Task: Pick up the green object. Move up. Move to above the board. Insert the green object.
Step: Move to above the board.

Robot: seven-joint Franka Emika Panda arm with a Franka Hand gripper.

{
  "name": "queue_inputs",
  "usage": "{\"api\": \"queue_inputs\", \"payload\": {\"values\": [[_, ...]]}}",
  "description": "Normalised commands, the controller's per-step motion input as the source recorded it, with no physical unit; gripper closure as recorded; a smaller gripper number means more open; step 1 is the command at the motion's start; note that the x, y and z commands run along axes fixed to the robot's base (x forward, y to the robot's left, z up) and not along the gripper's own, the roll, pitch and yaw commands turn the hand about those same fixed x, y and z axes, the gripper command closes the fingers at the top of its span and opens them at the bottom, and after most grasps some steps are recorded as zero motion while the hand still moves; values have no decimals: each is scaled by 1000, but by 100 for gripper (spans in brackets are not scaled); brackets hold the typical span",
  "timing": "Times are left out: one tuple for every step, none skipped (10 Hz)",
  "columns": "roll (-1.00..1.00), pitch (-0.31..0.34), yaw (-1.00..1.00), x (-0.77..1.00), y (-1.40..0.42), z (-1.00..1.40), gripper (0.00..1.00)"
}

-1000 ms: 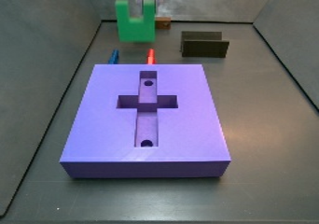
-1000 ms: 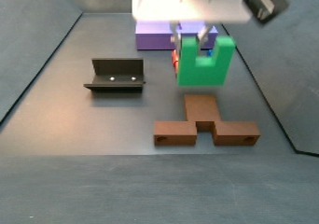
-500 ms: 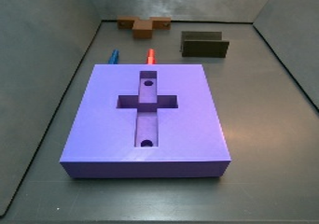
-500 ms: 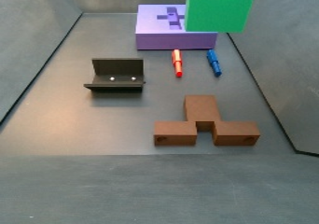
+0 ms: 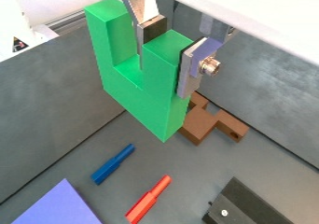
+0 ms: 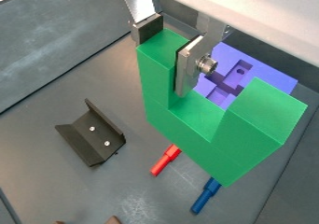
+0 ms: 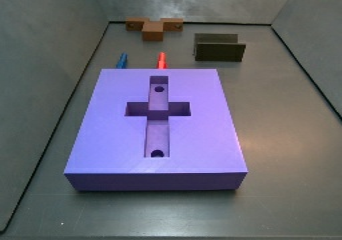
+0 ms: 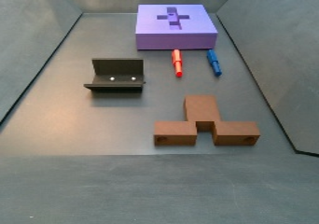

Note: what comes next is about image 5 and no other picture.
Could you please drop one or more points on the green U-shaped block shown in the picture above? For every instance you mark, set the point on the green U-shaped block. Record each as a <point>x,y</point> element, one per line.
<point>139,73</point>

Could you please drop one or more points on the black U-channel bracket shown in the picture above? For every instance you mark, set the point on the black U-channel bracket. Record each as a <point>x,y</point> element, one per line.
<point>239,206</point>

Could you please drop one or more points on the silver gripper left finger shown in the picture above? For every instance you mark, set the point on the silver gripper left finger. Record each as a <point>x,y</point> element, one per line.
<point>149,22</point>

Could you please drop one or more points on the purple board with cross slot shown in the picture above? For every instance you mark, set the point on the purple board with cross slot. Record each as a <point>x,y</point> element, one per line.
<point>59,207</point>

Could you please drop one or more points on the brown T-shaped block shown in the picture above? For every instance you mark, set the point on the brown T-shaped block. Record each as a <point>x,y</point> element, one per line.
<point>201,122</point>

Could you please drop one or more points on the red stepped peg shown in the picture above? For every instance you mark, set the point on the red stepped peg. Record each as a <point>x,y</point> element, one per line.
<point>147,201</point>

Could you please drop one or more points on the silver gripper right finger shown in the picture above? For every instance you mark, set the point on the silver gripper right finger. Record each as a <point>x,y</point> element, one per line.
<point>198,58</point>

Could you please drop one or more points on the blue stepped peg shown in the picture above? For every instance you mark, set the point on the blue stepped peg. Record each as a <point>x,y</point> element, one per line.
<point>111,165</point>

